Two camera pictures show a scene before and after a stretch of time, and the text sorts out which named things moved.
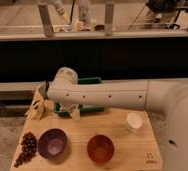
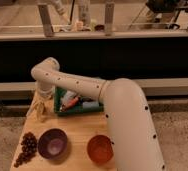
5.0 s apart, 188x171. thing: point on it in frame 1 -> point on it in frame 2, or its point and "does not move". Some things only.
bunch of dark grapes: x=29 y=148 does not move
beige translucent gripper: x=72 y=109 -> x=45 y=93
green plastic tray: x=59 y=109 does not move
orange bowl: x=100 y=148 does not move
